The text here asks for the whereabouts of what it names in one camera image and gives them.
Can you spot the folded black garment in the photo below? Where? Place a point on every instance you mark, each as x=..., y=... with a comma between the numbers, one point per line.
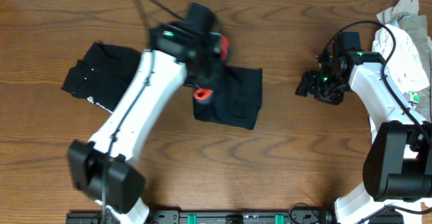
x=103, y=75

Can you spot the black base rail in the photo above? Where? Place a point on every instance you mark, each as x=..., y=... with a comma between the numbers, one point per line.
x=296, y=216

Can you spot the white t-shirt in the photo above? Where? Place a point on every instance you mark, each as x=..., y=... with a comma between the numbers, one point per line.
x=378, y=101

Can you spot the beige grey garment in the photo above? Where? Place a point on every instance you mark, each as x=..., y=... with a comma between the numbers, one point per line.
x=415, y=18

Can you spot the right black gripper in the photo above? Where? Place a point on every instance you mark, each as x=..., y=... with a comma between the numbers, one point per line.
x=309, y=85

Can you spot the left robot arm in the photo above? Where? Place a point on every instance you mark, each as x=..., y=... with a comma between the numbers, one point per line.
x=183, y=53

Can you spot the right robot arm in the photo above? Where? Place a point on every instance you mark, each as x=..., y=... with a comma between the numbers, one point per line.
x=396, y=175

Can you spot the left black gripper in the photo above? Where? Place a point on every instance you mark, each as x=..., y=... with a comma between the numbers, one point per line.
x=201, y=79

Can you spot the black leggings red waistband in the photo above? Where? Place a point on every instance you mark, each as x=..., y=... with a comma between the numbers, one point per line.
x=239, y=97

